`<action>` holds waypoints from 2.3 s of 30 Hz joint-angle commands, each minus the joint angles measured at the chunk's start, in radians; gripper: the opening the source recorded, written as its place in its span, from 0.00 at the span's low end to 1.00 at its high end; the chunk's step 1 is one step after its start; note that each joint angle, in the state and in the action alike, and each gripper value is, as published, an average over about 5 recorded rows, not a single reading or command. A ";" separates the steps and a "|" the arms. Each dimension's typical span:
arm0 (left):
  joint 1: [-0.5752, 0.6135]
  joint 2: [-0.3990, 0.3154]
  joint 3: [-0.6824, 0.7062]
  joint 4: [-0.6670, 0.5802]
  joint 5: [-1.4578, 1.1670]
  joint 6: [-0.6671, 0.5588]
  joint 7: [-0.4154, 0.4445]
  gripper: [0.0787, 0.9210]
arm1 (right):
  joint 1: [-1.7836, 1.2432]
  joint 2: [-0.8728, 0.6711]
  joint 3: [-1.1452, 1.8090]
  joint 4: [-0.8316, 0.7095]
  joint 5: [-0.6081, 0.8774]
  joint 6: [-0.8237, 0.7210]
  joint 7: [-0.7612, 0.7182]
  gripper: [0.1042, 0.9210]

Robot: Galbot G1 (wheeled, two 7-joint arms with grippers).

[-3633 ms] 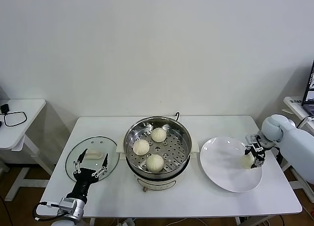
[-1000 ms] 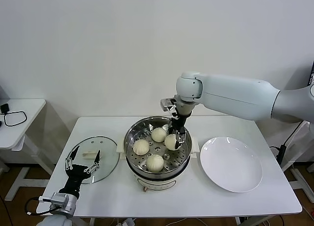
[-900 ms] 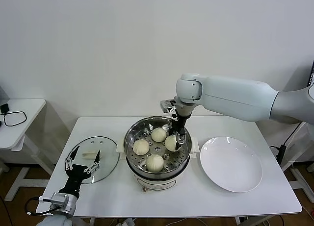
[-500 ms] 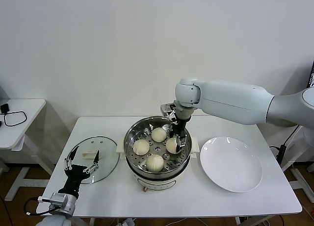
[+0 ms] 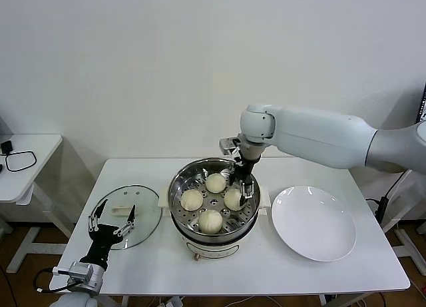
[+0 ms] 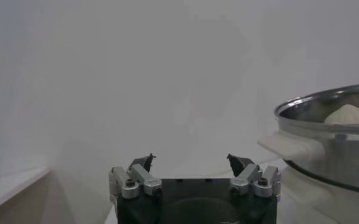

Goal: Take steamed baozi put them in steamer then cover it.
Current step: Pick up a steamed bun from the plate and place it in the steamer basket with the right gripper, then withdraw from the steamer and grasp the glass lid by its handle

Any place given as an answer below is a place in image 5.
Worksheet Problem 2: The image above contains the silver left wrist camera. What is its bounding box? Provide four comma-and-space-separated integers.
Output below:
52, 262, 96, 285

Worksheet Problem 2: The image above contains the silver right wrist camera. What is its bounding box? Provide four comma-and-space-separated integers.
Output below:
219, 137, 242, 156

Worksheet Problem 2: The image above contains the round glass pot lid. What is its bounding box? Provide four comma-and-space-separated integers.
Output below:
87, 185, 163, 250

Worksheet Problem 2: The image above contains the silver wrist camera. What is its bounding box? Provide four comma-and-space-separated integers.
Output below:
219, 137, 242, 156
52, 262, 96, 285

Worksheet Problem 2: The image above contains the white laptop cable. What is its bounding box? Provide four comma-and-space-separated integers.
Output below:
385, 170, 413, 201

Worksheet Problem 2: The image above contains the black hanging power adapter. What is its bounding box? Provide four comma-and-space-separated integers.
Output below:
365, 196, 389, 223

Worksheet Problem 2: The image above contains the black looped cable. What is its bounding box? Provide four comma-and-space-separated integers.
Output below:
5, 150, 37, 173

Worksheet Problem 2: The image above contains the white electric cooking pot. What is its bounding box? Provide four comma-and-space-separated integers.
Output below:
156, 185, 270, 262

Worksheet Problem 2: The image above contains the white laptop side table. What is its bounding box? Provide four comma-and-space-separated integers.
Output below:
381, 172, 426, 258

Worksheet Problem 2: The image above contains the white steamed baozi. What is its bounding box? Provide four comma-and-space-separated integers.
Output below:
205, 172, 228, 194
180, 189, 204, 212
224, 188, 246, 211
198, 209, 223, 234

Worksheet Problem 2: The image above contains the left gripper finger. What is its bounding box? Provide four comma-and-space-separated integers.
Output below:
86, 199, 109, 234
112, 204, 136, 237

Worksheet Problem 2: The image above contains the perforated steel steamer basket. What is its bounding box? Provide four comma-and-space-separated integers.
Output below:
166, 158, 260, 238

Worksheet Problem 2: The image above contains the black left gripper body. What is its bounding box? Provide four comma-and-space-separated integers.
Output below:
78, 222, 124, 268

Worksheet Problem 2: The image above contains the white round plate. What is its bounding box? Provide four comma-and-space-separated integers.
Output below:
271, 186, 357, 262

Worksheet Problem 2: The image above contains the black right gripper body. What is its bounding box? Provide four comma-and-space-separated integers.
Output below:
232, 158, 256, 188

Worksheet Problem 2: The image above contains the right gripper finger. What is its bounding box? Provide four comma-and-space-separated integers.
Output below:
239, 184, 254, 208
226, 163, 238, 187

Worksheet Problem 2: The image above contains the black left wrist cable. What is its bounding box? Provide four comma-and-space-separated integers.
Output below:
34, 268, 76, 294

